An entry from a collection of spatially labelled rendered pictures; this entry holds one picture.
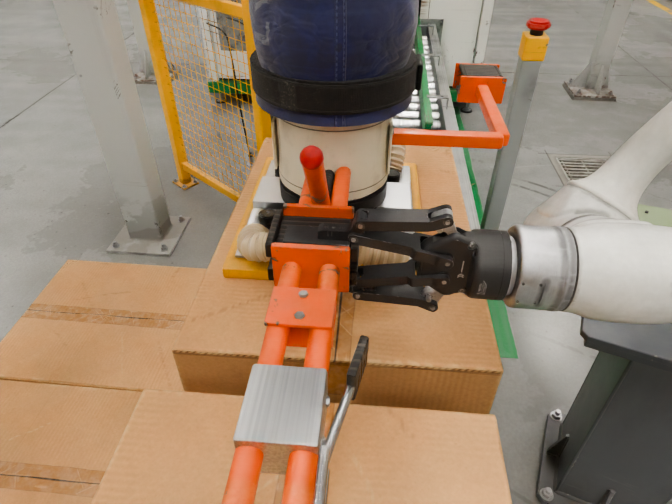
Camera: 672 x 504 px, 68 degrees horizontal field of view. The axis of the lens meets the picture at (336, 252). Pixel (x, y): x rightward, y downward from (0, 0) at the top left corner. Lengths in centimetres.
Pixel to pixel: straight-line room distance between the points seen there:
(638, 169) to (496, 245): 25
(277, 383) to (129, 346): 87
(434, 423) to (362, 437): 8
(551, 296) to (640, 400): 80
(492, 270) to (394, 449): 21
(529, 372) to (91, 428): 140
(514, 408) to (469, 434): 124
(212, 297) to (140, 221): 175
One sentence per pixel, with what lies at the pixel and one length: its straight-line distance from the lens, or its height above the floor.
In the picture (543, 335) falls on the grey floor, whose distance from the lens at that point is 206.
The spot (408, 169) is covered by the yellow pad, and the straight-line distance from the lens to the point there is 93.
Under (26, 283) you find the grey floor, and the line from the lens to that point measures 249.
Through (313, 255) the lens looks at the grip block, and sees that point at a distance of 51.
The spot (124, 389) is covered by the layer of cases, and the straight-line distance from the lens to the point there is 118.
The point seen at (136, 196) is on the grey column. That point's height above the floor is 25.
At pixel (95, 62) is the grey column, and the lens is 213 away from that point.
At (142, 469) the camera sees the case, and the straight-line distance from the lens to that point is 57.
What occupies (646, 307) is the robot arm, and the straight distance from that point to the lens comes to 57.
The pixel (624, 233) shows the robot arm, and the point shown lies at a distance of 56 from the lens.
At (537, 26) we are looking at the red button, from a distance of 170.
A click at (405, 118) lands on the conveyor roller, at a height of 53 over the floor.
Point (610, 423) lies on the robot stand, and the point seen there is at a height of 38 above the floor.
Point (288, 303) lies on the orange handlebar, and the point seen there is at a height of 110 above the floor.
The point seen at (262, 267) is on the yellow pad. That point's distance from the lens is 70.
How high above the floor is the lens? 142
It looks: 39 degrees down
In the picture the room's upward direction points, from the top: straight up
